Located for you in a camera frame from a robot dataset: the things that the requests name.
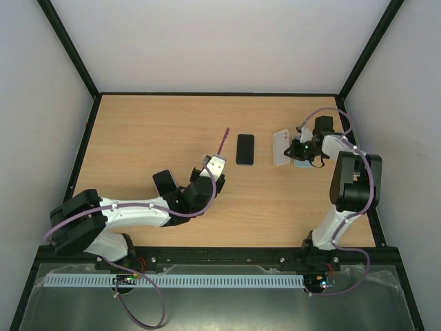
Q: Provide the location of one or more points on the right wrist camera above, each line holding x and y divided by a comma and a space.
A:
304, 134

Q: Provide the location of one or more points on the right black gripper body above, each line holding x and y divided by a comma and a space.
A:
298, 148

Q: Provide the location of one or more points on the dark blue phone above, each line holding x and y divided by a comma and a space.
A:
245, 149

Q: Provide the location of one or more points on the white slotted cable duct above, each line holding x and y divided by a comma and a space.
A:
177, 281

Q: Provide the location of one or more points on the black phone white edge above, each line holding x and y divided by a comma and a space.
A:
227, 130

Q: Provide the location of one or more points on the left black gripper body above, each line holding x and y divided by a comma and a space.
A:
220, 184

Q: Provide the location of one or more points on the right controller board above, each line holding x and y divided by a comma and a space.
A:
323, 281

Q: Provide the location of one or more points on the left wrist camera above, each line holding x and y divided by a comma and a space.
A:
215, 164

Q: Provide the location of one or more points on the left controller board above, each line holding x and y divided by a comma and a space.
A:
127, 279

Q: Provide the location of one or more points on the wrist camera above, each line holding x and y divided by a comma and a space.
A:
304, 134
215, 164

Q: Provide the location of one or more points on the black mounting rail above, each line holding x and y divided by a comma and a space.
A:
284, 259

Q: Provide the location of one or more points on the black aluminium frame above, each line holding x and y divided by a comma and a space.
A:
380, 254

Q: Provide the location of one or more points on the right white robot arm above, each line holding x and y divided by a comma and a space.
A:
354, 188

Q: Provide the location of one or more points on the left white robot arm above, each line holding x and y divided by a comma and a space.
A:
90, 223

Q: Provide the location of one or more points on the beige phone case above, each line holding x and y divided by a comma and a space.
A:
280, 142

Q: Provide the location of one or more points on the controller board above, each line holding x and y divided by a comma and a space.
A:
323, 281
127, 279

